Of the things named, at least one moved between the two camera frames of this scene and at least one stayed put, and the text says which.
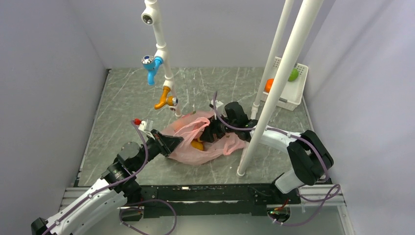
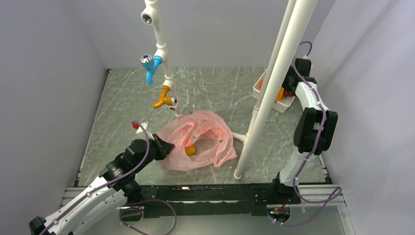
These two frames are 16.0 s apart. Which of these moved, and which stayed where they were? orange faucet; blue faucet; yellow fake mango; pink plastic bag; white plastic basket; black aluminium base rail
Moved: yellow fake mango; white plastic basket; pink plastic bag
Stayed: black aluminium base rail; orange faucet; blue faucet
